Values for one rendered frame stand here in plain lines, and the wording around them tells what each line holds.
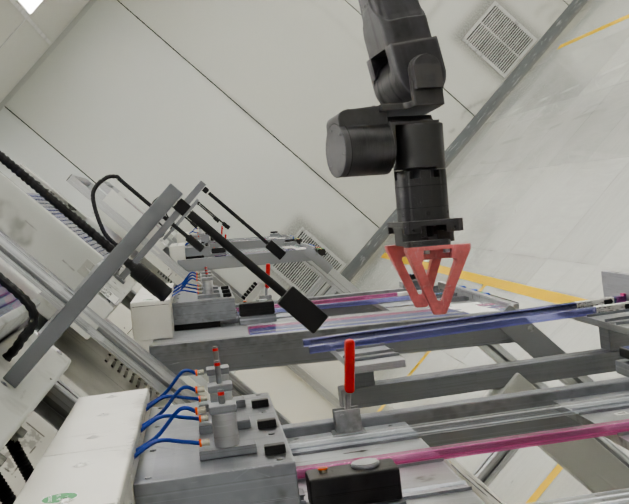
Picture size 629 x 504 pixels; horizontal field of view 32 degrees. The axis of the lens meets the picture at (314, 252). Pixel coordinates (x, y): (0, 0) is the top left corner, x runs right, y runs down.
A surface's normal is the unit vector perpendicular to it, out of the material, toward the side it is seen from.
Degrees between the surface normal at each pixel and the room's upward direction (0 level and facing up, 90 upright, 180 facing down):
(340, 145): 47
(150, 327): 90
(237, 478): 90
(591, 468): 90
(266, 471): 90
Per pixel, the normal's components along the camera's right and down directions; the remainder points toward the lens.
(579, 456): 0.11, 0.04
